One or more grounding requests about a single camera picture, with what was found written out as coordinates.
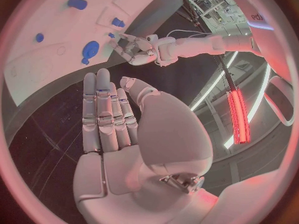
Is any glowing light bar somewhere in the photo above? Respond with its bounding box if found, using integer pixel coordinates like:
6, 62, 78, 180
225, 88, 252, 145

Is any blue cylinder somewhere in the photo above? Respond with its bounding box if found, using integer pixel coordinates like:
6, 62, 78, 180
67, 0, 88, 10

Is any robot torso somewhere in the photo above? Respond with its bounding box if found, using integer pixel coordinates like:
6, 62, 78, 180
222, 0, 296, 83

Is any white task board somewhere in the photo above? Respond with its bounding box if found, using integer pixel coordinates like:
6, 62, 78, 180
4, 0, 163, 107

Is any workshop desk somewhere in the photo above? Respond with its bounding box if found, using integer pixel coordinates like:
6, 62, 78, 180
183, 0, 250, 36

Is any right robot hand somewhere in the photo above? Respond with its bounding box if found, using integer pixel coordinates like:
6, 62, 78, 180
72, 68, 220, 224

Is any blue plug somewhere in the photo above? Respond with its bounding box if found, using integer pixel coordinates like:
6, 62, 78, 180
111, 17, 126, 28

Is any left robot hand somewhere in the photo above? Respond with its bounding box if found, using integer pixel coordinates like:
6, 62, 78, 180
109, 32, 158, 66

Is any white cable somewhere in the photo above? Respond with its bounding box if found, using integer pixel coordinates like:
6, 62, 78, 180
165, 29, 213, 39

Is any blue gear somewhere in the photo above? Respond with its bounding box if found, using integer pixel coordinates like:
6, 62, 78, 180
80, 40, 101, 66

